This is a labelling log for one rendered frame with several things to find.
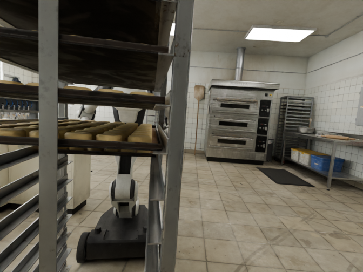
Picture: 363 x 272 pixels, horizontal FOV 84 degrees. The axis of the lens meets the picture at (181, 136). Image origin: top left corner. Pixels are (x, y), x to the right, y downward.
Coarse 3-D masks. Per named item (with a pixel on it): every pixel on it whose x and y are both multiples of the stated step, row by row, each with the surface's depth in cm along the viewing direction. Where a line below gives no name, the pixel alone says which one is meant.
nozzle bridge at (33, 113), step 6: (0, 102) 200; (18, 102) 220; (24, 102) 228; (30, 102) 236; (36, 102) 245; (0, 108) 200; (6, 108) 207; (12, 108) 214; (30, 108) 237; (36, 108) 246; (30, 114) 249; (36, 114) 249
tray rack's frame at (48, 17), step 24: (48, 0) 33; (192, 0) 35; (48, 24) 33; (192, 24) 36; (48, 48) 34; (48, 72) 34; (48, 96) 34; (48, 120) 35; (48, 144) 35; (48, 168) 36; (168, 168) 38; (48, 192) 36; (168, 192) 39; (48, 216) 37; (168, 216) 39; (48, 240) 37; (168, 240) 40; (48, 264) 38; (168, 264) 40
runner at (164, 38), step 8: (168, 0) 35; (176, 0) 35; (168, 8) 37; (160, 16) 40; (168, 16) 40; (160, 24) 44; (168, 24) 44; (160, 32) 49; (168, 32) 48; (160, 40) 54; (168, 40) 54
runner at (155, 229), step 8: (152, 208) 54; (160, 208) 48; (152, 216) 50; (160, 216) 44; (152, 224) 46; (160, 224) 42; (152, 232) 43; (160, 232) 41; (152, 240) 40; (160, 240) 40
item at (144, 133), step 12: (60, 120) 75; (72, 120) 82; (84, 120) 85; (0, 132) 37; (12, 132) 38; (24, 132) 40; (36, 132) 38; (60, 132) 44; (72, 132) 41; (84, 132) 43; (96, 132) 46; (108, 132) 46; (120, 132) 48; (132, 132) 69; (144, 132) 52
